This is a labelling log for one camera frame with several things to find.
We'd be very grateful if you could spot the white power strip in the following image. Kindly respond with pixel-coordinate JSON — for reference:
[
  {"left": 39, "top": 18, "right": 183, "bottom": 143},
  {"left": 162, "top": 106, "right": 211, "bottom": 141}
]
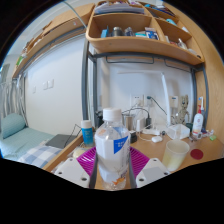
[{"left": 141, "top": 128, "right": 162, "bottom": 136}]

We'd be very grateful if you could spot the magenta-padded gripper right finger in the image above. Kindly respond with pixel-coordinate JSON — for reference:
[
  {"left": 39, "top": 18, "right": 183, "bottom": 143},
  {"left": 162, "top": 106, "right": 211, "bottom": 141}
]
[{"left": 128, "top": 146, "right": 172, "bottom": 189}]

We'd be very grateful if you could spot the plastic-wrapped white bun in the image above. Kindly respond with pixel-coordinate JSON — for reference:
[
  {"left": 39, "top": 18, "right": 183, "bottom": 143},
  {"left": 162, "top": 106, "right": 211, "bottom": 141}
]
[{"left": 72, "top": 147, "right": 87, "bottom": 159}]

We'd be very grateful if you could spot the green pillow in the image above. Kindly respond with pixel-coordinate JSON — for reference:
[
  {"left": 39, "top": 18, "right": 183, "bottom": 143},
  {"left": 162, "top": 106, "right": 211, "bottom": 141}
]
[{"left": 0, "top": 113, "right": 28, "bottom": 140}]

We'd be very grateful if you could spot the clear plastic water bottle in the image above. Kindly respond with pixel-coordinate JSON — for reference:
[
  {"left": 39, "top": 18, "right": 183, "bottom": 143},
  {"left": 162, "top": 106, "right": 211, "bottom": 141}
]
[{"left": 94, "top": 107, "right": 132, "bottom": 192}]

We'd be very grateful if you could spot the white desk lamp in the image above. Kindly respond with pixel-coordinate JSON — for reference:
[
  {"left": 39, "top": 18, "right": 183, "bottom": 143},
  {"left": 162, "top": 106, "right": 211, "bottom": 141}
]
[{"left": 117, "top": 69, "right": 172, "bottom": 128}]

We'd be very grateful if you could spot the wooden shelf unit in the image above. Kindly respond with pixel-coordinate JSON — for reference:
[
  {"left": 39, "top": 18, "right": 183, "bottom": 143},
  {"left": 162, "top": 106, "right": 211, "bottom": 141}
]
[{"left": 85, "top": 0, "right": 205, "bottom": 66}]

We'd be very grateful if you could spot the small black gadget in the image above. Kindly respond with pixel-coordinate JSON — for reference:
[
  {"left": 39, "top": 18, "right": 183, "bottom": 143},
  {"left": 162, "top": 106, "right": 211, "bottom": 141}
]
[{"left": 129, "top": 130, "right": 138, "bottom": 144}]

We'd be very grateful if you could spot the blue tube with white cap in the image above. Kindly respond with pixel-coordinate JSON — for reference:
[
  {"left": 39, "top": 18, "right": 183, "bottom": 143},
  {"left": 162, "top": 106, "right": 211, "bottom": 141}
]
[{"left": 80, "top": 119, "right": 95, "bottom": 147}]

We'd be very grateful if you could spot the blue checked blanket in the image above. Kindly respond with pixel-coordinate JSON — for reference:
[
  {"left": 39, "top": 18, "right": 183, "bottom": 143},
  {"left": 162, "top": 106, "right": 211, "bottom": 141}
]
[{"left": 18, "top": 144, "right": 63, "bottom": 169}]

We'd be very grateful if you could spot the grey laptop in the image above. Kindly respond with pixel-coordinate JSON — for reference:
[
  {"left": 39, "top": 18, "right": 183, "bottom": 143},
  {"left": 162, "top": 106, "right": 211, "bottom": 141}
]
[{"left": 45, "top": 133, "right": 78, "bottom": 150}]

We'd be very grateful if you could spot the small white computer mouse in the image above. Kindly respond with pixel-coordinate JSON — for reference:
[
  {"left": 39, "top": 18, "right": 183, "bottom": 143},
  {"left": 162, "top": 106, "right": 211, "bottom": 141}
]
[{"left": 151, "top": 135, "right": 164, "bottom": 144}]

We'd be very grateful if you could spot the white lotion pump bottle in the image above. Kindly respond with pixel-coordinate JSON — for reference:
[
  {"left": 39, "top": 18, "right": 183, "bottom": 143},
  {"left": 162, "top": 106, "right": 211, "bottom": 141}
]
[{"left": 191, "top": 105, "right": 205, "bottom": 139}]

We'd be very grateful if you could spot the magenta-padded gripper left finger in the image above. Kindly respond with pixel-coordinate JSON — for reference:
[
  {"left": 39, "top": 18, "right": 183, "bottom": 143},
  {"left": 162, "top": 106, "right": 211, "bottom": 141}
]
[{"left": 54, "top": 146, "right": 99, "bottom": 189}]

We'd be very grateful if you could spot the cream ceramic mug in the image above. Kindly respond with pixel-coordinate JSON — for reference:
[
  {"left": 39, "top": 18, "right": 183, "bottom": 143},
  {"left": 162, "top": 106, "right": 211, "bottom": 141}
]
[{"left": 161, "top": 139, "right": 191, "bottom": 173}]

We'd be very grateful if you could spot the flat round red coaster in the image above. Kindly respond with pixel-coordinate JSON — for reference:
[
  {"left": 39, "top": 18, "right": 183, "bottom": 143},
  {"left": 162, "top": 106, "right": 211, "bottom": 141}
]
[{"left": 189, "top": 148, "right": 205, "bottom": 161}]

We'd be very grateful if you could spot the long wooden wall shelf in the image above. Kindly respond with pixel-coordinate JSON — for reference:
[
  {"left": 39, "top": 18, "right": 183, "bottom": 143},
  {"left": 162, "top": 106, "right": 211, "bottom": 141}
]
[{"left": 11, "top": 3, "right": 96, "bottom": 79}]

